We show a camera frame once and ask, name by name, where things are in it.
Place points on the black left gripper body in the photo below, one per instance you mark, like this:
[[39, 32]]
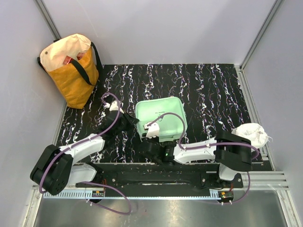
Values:
[[127, 125]]

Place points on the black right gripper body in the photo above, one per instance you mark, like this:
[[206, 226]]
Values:
[[155, 139]]

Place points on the mint green medicine case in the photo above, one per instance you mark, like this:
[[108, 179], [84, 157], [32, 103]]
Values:
[[169, 114]]

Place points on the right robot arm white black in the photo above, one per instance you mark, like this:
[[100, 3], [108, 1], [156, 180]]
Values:
[[234, 153]]

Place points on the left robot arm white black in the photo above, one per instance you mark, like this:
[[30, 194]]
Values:
[[57, 166]]

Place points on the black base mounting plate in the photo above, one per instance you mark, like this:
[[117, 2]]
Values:
[[151, 180]]

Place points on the orange tote bag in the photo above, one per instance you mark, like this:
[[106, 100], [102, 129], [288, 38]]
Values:
[[74, 65]]

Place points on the white crumpled cloth bag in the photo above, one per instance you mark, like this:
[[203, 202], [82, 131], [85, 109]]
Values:
[[253, 132]]

